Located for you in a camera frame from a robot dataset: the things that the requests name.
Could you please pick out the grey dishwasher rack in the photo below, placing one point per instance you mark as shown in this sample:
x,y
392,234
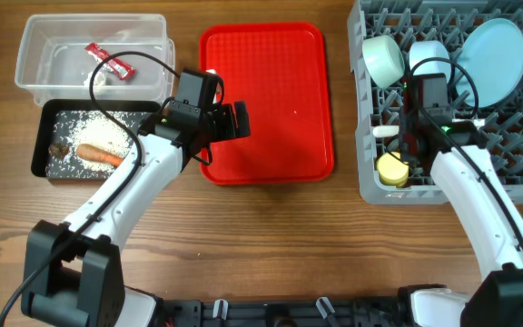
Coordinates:
x,y
451,23

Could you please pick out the black waste tray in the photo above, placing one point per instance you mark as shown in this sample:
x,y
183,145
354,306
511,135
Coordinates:
x,y
49,111

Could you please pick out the white plastic spoon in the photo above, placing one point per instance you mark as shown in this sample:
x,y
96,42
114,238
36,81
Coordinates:
x,y
383,131

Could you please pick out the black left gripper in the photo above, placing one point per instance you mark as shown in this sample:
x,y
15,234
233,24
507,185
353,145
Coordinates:
x,y
228,130

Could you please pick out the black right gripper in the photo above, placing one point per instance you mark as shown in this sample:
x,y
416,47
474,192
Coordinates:
x,y
407,119

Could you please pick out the mint green bowl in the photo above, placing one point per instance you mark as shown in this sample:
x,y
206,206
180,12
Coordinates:
x,y
384,60

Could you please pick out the white rice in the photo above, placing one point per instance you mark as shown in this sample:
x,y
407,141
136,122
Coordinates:
x,y
73,128

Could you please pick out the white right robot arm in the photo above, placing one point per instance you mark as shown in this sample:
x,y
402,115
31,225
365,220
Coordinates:
x,y
455,156

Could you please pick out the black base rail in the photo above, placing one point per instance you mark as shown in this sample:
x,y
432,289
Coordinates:
x,y
369,311

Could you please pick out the crumpled white tissue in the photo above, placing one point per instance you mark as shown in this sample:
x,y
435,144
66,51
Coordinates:
x,y
100,81

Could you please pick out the yellow plastic cup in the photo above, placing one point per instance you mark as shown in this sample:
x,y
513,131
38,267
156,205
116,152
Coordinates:
x,y
392,171

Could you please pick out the large light blue plate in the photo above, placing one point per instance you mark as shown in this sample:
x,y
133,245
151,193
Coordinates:
x,y
493,57

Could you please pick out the orange carrot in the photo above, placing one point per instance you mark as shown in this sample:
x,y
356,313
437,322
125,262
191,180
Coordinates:
x,y
93,154

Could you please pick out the red sauce packet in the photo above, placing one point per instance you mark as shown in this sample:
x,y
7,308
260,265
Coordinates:
x,y
116,66

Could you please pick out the light blue bowl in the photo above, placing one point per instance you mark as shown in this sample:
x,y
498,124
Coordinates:
x,y
429,49

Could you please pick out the clear plastic bin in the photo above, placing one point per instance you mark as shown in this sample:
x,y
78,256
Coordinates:
x,y
52,63

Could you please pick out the red plastic tray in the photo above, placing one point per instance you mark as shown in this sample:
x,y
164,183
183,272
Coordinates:
x,y
279,71

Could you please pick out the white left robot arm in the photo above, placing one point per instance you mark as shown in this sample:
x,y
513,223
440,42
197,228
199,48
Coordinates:
x,y
73,271

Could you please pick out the brown food scrap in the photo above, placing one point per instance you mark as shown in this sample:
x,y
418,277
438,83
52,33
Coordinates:
x,y
58,150

